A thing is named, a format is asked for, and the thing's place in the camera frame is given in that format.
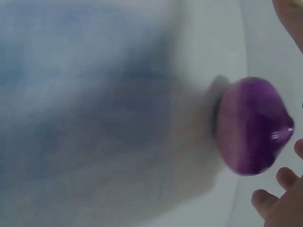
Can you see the person's right thumb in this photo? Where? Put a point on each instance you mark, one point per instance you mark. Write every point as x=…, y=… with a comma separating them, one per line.
x=290, y=17

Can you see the person's right hand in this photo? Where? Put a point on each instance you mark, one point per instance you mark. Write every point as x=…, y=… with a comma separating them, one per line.
x=290, y=208

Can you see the purple halved onion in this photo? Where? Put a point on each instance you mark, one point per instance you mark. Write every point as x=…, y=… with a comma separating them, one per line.
x=251, y=127

